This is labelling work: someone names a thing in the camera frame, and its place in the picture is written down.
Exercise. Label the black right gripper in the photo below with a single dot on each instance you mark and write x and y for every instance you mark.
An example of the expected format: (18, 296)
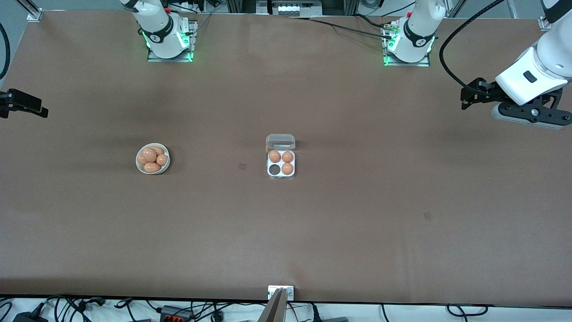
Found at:
(18, 101)

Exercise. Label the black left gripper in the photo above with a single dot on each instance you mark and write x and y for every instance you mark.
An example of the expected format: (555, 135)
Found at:
(486, 90)

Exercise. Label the clear plastic egg carton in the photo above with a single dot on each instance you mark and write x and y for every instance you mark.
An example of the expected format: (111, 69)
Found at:
(280, 163)

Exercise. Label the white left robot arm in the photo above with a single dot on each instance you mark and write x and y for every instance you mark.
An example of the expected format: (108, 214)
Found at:
(415, 31)

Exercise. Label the black box orange connectors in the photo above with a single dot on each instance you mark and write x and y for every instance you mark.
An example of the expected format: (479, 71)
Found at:
(172, 313)

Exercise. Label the white bowl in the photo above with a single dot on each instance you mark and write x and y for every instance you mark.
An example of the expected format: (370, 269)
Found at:
(140, 167)

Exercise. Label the white power strip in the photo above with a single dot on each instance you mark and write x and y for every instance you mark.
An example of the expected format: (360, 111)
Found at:
(295, 8)

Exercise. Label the black power adapter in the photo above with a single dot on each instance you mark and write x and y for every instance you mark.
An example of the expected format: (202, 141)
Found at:
(29, 317)

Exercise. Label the grey adapter block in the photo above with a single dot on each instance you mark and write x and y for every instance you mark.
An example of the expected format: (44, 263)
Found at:
(335, 319)

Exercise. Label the black plug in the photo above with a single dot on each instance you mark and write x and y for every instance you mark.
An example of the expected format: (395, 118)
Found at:
(315, 313)

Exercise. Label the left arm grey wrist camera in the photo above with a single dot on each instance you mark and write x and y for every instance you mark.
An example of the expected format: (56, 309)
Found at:
(527, 115)

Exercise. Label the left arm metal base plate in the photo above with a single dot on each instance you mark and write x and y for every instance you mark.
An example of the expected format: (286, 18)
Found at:
(424, 64)

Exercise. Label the aluminium frame post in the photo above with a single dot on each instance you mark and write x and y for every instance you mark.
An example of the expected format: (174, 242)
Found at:
(544, 23)
(33, 13)

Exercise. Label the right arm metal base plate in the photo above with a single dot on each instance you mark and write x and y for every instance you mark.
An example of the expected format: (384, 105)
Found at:
(154, 58)

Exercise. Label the silver camera mount bracket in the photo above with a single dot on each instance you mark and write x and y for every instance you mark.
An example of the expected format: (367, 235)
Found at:
(288, 293)

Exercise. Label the grey camera pole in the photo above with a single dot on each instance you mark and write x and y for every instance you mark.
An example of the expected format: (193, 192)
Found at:
(273, 311)

